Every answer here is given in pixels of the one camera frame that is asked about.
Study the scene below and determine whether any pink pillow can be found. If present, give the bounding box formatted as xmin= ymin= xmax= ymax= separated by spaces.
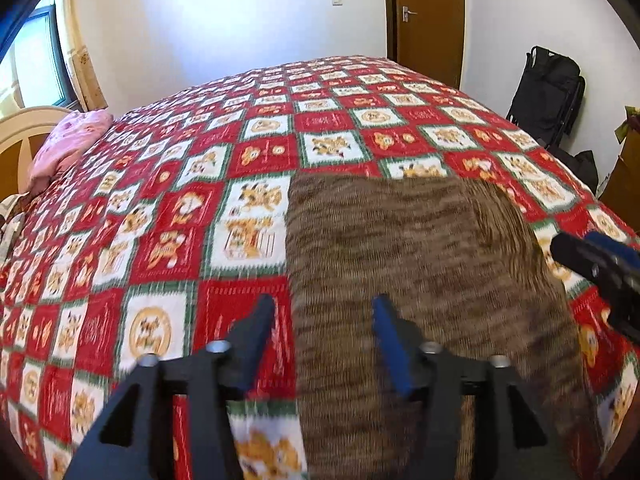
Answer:
xmin=29 ymin=109 xmax=115 ymax=193

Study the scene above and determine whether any window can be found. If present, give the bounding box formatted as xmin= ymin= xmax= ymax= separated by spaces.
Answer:
xmin=0 ymin=2 xmax=71 ymax=121

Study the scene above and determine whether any red checkered bear blanket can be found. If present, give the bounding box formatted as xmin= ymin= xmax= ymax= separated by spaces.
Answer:
xmin=0 ymin=55 xmax=640 ymax=480

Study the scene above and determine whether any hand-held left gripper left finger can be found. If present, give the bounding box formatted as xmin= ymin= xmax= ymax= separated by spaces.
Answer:
xmin=62 ymin=294 xmax=277 ymax=480

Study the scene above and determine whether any yellow patterned curtain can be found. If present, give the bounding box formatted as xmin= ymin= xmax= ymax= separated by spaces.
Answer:
xmin=55 ymin=0 xmax=108 ymax=111

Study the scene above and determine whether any black folded chair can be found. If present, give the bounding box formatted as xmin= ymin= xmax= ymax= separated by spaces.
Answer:
xmin=505 ymin=46 xmax=587 ymax=151

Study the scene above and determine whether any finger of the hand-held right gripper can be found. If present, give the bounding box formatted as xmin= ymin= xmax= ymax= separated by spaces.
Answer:
xmin=584 ymin=231 xmax=640 ymax=286
xmin=550 ymin=233 xmax=608 ymax=282

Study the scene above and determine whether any brown wooden door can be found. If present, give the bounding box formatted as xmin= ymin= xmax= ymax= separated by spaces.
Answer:
xmin=382 ymin=0 xmax=466 ymax=88

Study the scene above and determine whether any grey patterned quilt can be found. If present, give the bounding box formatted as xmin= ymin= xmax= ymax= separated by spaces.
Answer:
xmin=0 ymin=194 xmax=26 ymax=261

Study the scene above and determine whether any brown knitted sweater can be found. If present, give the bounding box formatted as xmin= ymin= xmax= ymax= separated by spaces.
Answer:
xmin=285 ymin=174 xmax=608 ymax=480

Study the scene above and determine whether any black bag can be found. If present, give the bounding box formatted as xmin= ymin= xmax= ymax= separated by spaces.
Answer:
xmin=550 ymin=147 xmax=599 ymax=193

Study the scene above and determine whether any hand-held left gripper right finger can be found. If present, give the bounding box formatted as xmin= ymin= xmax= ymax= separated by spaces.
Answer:
xmin=372 ymin=295 xmax=566 ymax=480

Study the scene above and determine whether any green plant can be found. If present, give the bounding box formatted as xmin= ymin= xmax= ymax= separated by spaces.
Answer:
xmin=615 ymin=106 xmax=640 ymax=143

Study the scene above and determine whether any cream wooden headboard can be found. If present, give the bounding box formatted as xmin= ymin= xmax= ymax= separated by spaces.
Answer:
xmin=0 ymin=105 xmax=76 ymax=201

